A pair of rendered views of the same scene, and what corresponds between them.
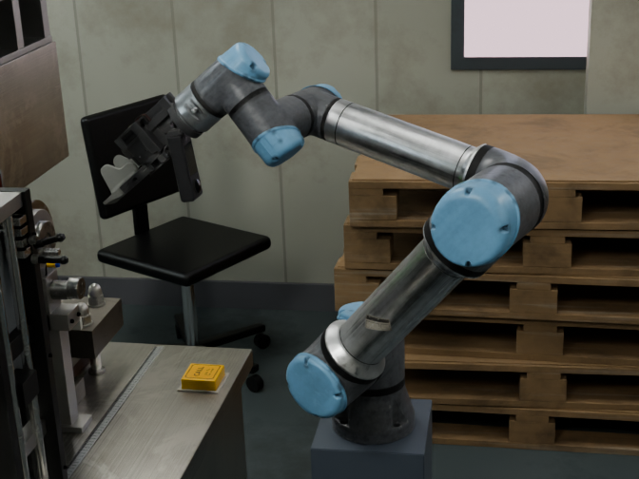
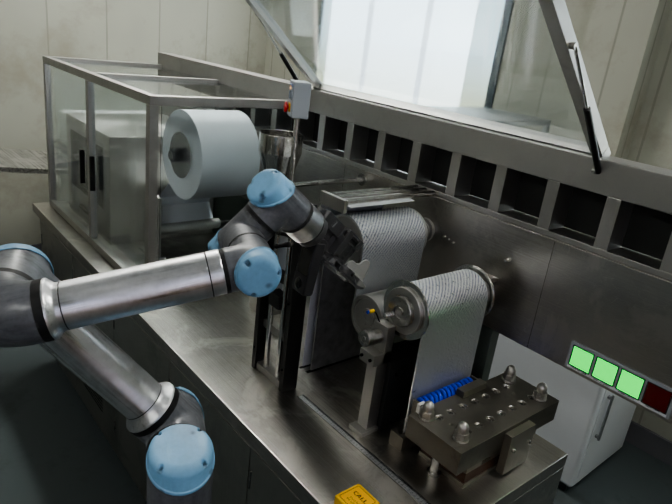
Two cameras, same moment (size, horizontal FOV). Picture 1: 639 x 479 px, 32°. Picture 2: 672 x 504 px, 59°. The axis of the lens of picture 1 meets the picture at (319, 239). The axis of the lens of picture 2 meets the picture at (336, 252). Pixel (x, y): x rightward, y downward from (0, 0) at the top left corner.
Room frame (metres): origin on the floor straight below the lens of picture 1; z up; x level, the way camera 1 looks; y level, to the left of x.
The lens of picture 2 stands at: (2.49, -0.63, 1.84)
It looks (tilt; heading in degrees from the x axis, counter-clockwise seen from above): 20 degrees down; 127
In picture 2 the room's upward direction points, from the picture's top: 7 degrees clockwise
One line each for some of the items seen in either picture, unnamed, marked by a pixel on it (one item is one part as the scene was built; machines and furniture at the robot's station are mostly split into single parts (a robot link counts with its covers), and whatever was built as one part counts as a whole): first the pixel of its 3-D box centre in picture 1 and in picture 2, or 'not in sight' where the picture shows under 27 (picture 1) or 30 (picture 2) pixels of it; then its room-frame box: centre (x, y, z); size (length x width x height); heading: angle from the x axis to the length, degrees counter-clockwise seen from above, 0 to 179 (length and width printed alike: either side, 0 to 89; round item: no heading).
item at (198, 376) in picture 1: (203, 376); (356, 503); (1.98, 0.24, 0.91); 0.07 x 0.07 x 0.02; 79
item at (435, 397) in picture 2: not in sight; (446, 393); (1.98, 0.60, 1.03); 0.21 x 0.04 x 0.03; 79
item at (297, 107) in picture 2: not in sight; (296, 99); (1.34, 0.64, 1.66); 0.07 x 0.07 x 0.10; 53
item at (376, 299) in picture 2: not in sight; (400, 308); (1.78, 0.65, 1.18); 0.26 x 0.12 x 0.12; 79
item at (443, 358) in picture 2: not in sight; (446, 359); (1.96, 0.61, 1.11); 0.23 x 0.01 x 0.18; 79
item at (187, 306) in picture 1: (180, 247); not in sight; (3.82, 0.51, 0.50); 0.64 x 0.64 x 1.00
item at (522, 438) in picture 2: not in sight; (516, 448); (2.17, 0.62, 0.97); 0.10 x 0.03 x 0.11; 79
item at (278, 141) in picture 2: not in sight; (280, 142); (1.19, 0.75, 1.50); 0.14 x 0.14 x 0.06
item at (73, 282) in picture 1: (75, 288); (366, 337); (1.82, 0.43, 1.18); 0.04 x 0.02 x 0.04; 169
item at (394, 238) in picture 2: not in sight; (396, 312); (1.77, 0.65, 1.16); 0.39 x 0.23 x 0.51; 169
